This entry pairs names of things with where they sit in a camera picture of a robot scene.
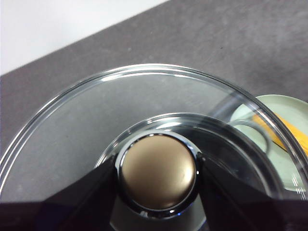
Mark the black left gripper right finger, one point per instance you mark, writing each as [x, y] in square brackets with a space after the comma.
[240, 209]

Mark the glass lid with green knob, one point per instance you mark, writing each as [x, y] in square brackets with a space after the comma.
[158, 170]

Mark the pale green electric steamer pot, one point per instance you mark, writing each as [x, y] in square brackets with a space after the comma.
[284, 108]

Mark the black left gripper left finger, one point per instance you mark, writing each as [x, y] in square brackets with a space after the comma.
[72, 207]

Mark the yellow corn cob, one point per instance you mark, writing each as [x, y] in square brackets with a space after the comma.
[286, 134]

